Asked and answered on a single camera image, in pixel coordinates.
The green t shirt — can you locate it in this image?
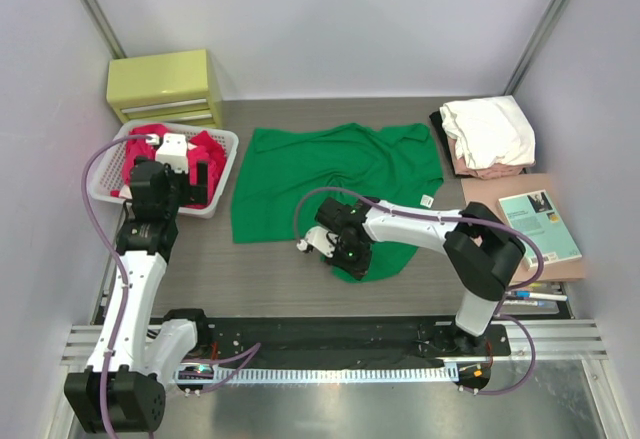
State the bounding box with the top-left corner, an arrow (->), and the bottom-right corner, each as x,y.
231,122 -> 445,285

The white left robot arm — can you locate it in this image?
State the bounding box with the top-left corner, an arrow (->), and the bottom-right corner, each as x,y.
64,158 -> 212,438

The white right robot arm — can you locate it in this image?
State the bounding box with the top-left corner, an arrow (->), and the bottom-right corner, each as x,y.
297,197 -> 525,355

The red t shirt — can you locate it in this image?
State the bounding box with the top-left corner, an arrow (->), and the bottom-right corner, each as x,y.
109,123 -> 229,212

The white plastic laundry basket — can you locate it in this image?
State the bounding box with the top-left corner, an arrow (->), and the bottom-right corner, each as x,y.
87,120 -> 239,219

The yellow green drawer cabinet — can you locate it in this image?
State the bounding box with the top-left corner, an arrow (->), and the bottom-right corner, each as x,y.
106,49 -> 223,128

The pink desk mat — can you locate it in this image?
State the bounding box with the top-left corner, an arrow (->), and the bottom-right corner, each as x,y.
461,173 -> 586,282

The pink folded t shirt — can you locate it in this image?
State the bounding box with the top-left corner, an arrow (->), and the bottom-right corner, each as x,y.
447,137 -> 526,180

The black folded t shirt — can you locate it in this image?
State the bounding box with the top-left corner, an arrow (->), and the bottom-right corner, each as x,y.
429,111 -> 451,159

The white marker pen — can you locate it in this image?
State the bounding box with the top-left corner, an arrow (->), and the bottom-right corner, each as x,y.
503,294 -> 568,307

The blue marker pen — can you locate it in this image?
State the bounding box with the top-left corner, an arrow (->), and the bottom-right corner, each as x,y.
509,291 -> 555,300

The teal paperback book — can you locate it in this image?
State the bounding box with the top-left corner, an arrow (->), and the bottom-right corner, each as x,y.
498,190 -> 582,265

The white folded t shirt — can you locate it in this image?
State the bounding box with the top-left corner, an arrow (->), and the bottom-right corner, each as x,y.
439,95 -> 536,171

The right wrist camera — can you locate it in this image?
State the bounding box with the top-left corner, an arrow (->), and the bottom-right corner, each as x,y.
296,226 -> 337,257

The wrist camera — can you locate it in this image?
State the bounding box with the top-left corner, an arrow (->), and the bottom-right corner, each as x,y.
145,133 -> 189,174
296,226 -> 337,257

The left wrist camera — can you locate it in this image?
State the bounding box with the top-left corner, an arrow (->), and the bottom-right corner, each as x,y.
145,133 -> 189,174

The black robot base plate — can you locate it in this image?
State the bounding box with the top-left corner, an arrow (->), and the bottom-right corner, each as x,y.
197,315 -> 511,369

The aluminium slotted rail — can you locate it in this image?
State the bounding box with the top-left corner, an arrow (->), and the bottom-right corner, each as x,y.
174,363 -> 459,387

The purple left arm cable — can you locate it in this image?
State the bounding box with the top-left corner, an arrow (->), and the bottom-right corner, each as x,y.
82,133 -> 262,435

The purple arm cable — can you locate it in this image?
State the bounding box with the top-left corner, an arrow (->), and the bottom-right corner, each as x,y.
82,133 -> 262,435
292,186 -> 546,396

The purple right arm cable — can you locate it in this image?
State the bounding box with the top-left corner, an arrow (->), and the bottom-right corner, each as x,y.
292,186 -> 546,396

